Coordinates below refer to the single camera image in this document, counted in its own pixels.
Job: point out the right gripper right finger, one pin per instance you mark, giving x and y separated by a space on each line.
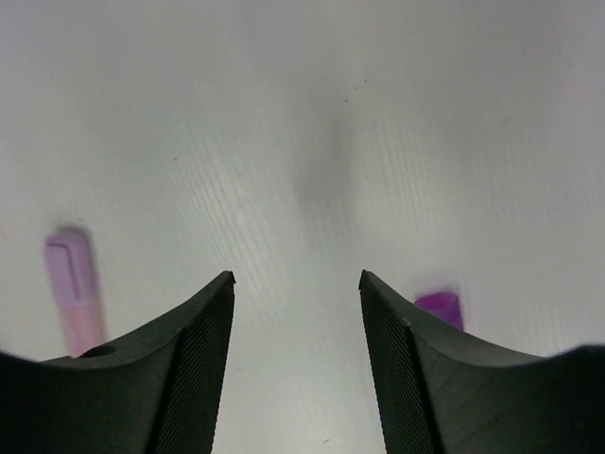
442 390

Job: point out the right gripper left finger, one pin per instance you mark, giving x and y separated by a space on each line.
155 390

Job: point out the purple highlighter cap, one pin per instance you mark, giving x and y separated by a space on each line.
443 304

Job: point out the pink marker pen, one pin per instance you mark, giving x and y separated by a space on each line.
70 265

